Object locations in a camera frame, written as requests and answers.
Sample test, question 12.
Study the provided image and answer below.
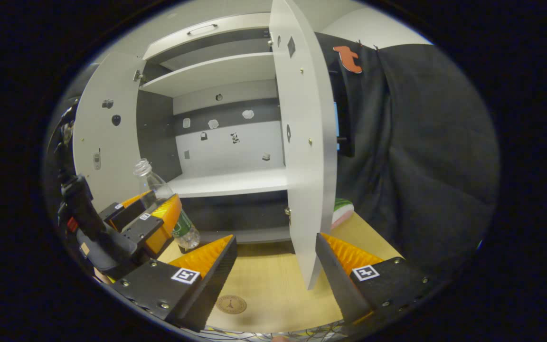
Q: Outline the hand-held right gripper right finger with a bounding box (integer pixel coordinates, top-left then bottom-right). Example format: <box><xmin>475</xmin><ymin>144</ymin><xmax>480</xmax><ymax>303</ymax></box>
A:
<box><xmin>315</xmin><ymin>233</ymin><xmax>438</xmax><ymax>333</ymax></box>

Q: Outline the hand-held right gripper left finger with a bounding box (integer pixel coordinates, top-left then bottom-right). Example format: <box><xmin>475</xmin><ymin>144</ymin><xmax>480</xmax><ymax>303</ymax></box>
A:
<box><xmin>111</xmin><ymin>234</ymin><xmax>237</xmax><ymax>332</ymax></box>

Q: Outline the round brown coaster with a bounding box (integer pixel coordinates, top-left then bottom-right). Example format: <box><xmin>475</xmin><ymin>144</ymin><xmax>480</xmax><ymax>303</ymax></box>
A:
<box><xmin>216</xmin><ymin>294</ymin><xmax>247</xmax><ymax>315</ymax></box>

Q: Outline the white cabinet door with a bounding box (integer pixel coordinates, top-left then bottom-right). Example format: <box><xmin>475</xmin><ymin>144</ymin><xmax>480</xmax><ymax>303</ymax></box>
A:
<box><xmin>269</xmin><ymin>0</ymin><xmax>339</xmax><ymax>290</ymax></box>
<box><xmin>72</xmin><ymin>51</ymin><xmax>147</xmax><ymax>214</ymax></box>

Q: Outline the black door handle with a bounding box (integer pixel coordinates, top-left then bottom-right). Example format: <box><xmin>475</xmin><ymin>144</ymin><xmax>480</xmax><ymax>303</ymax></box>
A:
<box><xmin>329</xmin><ymin>71</ymin><xmax>356</xmax><ymax>158</ymax></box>

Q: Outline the white cabinet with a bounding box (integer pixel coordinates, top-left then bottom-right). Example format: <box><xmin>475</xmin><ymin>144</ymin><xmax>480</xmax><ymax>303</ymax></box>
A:
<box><xmin>136</xmin><ymin>13</ymin><xmax>293</xmax><ymax>245</ymax></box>

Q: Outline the white cabinet shelf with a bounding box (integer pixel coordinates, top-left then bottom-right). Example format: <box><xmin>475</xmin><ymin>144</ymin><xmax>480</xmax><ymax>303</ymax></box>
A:
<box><xmin>140</xmin><ymin>52</ymin><xmax>276</xmax><ymax>98</ymax></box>

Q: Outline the watermelon slice toy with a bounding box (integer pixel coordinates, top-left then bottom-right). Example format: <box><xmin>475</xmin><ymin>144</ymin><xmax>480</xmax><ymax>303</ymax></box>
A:
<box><xmin>332</xmin><ymin>198</ymin><xmax>355</xmax><ymax>229</ymax></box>

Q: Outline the dark stand with clips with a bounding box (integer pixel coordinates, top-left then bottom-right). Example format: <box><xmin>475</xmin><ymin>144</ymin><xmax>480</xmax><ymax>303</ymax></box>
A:
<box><xmin>47</xmin><ymin>97</ymin><xmax>78</xmax><ymax>160</ymax></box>

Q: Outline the black backdrop cloth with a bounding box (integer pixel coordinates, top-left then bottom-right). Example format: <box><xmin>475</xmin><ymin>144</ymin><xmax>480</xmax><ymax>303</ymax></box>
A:
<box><xmin>314</xmin><ymin>32</ymin><xmax>501</xmax><ymax>285</ymax></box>

